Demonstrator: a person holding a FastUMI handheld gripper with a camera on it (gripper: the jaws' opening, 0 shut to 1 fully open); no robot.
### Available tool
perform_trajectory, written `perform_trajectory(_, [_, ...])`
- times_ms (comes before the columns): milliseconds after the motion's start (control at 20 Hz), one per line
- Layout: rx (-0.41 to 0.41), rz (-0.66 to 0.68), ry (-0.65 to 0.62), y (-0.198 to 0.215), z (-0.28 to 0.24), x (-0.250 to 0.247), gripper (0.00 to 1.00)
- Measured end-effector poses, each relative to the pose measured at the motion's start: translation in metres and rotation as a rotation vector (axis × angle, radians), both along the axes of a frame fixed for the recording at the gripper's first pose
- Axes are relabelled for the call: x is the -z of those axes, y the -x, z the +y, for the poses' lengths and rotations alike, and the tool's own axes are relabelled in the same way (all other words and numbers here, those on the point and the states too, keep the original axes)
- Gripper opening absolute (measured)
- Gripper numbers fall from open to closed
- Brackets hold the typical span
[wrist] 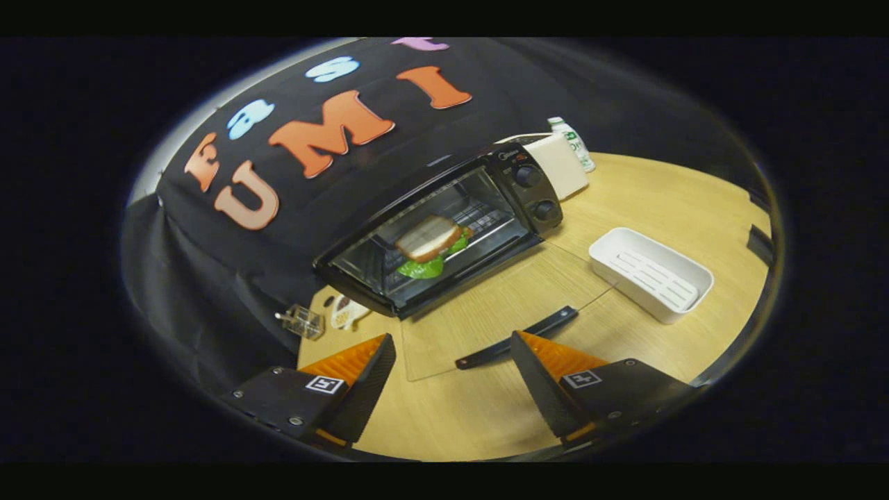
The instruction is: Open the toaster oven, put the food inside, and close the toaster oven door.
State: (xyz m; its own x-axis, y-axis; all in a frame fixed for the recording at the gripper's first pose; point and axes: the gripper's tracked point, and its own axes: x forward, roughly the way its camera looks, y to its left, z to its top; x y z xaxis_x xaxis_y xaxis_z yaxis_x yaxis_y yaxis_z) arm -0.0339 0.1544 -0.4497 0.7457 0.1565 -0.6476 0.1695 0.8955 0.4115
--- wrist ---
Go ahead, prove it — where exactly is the white rectangular tray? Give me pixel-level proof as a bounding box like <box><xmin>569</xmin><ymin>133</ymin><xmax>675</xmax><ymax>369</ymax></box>
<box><xmin>588</xmin><ymin>226</ymin><xmax>715</xmax><ymax>326</ymax></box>

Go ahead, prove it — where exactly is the white pop-up toaster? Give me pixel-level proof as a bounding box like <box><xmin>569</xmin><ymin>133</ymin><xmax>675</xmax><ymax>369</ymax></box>
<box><xmin>496</xmin><ymin>132</ymin><xmax>590</xmax><ymax>201</ymax></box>

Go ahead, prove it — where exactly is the small clear acrylic box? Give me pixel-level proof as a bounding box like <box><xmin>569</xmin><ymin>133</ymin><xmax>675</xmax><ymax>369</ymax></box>
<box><xmin>274</xmin><ymin>303</ymin><xmax>326</xmax><ymax>341</ymax></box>

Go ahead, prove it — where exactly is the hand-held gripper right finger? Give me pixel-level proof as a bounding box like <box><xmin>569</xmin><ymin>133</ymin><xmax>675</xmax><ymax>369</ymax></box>
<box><xmin>510</xmin><ymin>331</ymin><xmax>699</xmax><ymax>446</ymax></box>

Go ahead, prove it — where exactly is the small white brown-patterned item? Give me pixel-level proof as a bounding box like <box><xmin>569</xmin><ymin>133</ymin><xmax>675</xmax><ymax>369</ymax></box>
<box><xmin>329</xmin><ymin>294</ymin><xmax>372</xmax><ymax>331</ymax></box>

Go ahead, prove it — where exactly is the dark object at table edge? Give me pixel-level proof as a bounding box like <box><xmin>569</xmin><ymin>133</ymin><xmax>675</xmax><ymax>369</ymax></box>
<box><xmin>746</xmin><ymin>223</ymin><xmax>774</xmax><ymax>269</ymax></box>

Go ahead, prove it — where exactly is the toy sandwich with lettuce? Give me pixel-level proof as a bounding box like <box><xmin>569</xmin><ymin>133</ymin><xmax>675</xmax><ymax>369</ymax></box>
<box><xmin>394</xmin><ymin>215</ymin><xmax>475</xmax><ymax>281</ymax></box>

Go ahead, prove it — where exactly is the black toaster oven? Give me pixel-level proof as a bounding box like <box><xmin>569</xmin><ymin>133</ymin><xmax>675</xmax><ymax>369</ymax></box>
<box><xmin>313</xmin><ymin>142</ymin><xmax>620</xmax><ymax>382</ymax></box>

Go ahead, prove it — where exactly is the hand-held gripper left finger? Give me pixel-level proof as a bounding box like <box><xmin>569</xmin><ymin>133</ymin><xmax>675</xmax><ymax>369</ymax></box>
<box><xmin>222</xmin><ymin>333</ymin><xmax>397</xmax><ymax>447</ymax></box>

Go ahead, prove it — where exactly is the white green-label drink bottle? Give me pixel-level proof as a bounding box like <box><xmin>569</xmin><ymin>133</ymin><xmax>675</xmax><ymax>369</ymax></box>
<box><xmin>547</xmin><ymin>117</ymin><xmax>597</xmax><ymax>174</ymax></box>

